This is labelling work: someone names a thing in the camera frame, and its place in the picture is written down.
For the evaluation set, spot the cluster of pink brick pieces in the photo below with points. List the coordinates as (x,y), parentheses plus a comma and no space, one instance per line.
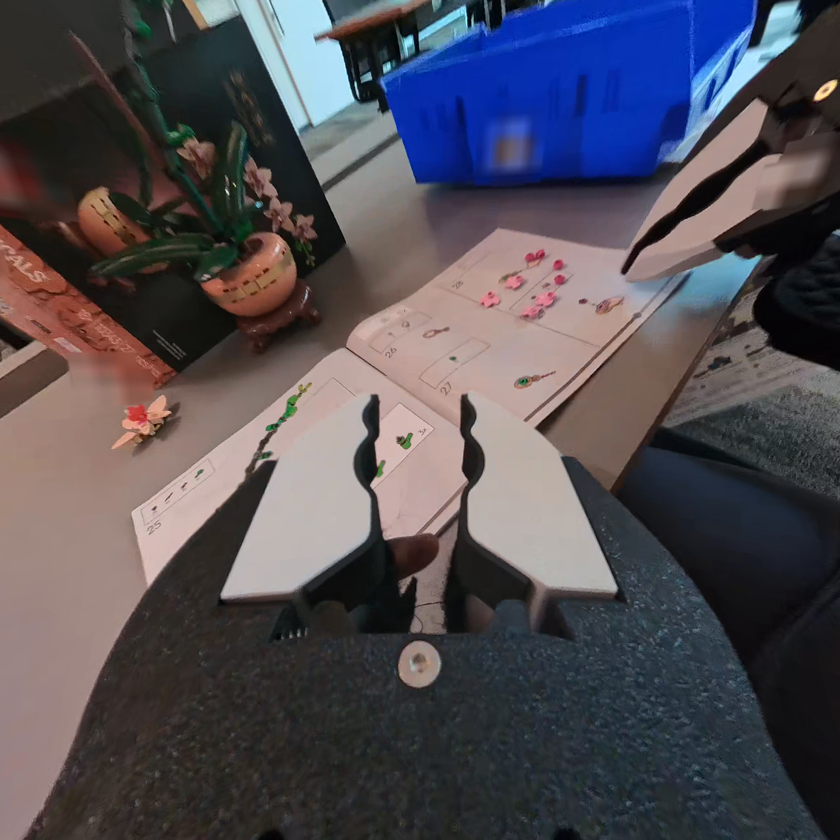
(541,289)

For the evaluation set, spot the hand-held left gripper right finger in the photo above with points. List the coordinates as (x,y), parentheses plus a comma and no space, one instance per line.
(531,518)

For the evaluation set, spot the pale pink brick flower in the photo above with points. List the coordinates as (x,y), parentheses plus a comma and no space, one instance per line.
(141,420)

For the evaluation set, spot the black panel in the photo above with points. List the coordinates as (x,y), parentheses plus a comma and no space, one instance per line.
(59,46)

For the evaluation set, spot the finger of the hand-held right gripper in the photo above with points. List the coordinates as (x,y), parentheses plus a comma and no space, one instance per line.
(712,157)
(715,223)

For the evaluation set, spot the black orchid picture box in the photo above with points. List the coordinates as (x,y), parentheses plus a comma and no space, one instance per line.
(79,295)

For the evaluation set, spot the person's left hand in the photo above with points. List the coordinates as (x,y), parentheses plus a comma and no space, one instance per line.
(413,556)

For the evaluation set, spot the person's right hand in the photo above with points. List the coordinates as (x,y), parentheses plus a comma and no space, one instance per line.
(800,295)

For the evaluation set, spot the long wooden office desk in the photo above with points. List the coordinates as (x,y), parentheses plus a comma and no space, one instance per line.
(374,26)

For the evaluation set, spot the brick instruction booklet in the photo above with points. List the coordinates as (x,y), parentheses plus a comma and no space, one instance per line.
(472,354)

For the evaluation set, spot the person's leg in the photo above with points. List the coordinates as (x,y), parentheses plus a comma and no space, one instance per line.
(728,525)

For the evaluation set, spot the brick orchid in pink pot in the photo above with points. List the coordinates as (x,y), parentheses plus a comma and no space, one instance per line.
(253,279)

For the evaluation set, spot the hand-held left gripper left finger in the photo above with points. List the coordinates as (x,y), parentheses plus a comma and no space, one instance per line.
(308,512)

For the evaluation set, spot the blue plastic bin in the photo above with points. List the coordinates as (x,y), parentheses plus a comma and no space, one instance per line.
(590,85)

